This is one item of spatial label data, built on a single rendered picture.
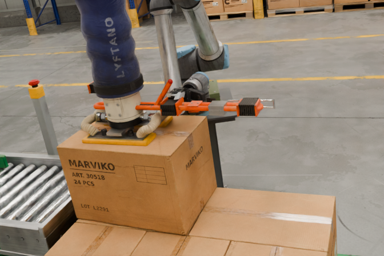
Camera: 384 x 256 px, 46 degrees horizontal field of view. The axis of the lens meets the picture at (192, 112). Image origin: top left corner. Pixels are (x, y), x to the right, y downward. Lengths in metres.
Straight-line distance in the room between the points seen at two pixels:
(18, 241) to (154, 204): 0.75
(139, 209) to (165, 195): 0.18
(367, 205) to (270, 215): 1.16
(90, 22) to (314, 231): 1.28
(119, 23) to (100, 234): 0.97
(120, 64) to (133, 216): 0.70
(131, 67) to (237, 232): 0.86
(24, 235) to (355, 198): 2.05
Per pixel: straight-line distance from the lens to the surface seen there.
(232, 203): 2.25
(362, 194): 3.28
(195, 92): 2.09
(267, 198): 2.26
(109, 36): 1.94
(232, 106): 1.89
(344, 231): 2.95
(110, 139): 2.08
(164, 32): 2.29
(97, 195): 2.21
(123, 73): 1.98
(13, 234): 2.45
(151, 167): 1.94
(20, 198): 2.75
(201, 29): 2.46
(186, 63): 2.74
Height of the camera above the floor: 1.79
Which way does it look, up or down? 22 degrees down
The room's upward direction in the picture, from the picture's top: 9 degrees counter-clockwise
